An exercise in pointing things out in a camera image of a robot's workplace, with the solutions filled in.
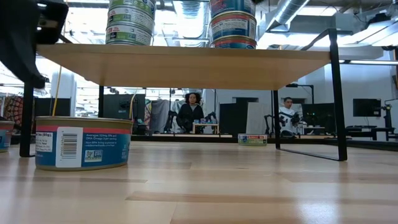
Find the black partition panel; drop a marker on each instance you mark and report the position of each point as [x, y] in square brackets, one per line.
[43, 107]

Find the gold can blue label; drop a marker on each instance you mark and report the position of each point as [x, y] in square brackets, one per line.
[234, 43]
[6, 137]
[231, 7]
[233, 26]

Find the grey cloth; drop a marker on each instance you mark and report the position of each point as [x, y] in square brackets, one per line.
[159, 113]

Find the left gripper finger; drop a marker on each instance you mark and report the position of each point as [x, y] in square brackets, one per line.
[18, 37]

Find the wooden shelf black legs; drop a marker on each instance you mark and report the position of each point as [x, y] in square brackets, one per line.
[186, 68]

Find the black table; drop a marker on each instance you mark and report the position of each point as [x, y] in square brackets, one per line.
[357, 128]

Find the black camera stand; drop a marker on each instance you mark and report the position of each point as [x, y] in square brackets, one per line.
[387, 118]

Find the patterned red tapestry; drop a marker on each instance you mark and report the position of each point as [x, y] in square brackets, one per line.
[12, 109]

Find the small wooden stool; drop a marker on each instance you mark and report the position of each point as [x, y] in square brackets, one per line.
[205, 125]

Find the person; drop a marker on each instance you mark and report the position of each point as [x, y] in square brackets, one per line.
[287, 113]
[190, 112]

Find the black aluminium table frame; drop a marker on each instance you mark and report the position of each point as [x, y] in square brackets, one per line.
[373, 145]

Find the black cabinet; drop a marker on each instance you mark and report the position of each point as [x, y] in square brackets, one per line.
[233, 115]

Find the small black robot arm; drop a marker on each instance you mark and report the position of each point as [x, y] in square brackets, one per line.
[213, 117]
[266, 123]
[170, 119]

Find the ribbed ceiling duct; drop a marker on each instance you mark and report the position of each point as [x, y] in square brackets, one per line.
[189, 7]

